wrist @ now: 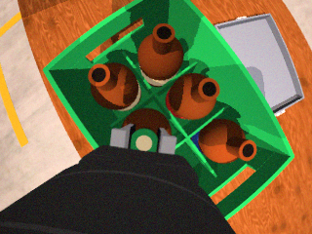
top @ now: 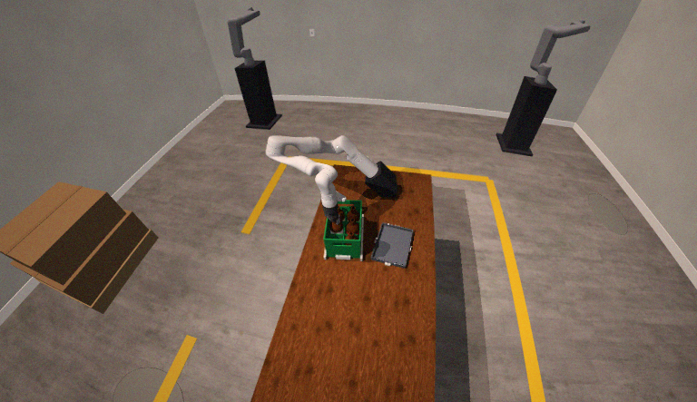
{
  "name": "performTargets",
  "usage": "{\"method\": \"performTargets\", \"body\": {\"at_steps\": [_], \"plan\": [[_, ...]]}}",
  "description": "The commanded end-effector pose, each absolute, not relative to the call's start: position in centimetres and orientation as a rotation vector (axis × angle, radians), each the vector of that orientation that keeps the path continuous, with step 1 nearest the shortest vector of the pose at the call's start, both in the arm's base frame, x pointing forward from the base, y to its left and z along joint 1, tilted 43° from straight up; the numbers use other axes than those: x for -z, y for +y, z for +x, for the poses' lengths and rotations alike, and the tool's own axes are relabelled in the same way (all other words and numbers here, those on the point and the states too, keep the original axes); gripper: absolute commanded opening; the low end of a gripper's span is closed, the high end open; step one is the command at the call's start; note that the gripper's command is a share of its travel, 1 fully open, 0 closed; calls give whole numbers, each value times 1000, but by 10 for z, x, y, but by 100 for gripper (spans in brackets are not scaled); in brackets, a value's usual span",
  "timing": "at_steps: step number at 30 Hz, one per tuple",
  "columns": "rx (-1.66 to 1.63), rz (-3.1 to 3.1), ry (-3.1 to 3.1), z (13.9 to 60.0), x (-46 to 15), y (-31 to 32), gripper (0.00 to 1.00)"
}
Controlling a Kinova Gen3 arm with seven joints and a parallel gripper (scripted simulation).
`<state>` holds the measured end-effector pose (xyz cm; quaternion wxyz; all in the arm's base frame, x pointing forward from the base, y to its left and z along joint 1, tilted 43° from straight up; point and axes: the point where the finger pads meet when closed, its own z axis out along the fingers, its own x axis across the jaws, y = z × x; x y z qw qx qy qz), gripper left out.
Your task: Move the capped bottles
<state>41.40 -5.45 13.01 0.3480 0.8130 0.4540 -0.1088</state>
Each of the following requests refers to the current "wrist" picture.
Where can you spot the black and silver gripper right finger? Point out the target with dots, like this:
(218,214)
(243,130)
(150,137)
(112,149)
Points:
(166,143)

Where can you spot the green bottle crate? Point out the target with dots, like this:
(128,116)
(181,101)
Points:
(205,52)

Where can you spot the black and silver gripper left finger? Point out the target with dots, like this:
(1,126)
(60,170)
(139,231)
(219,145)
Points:
(122,137)

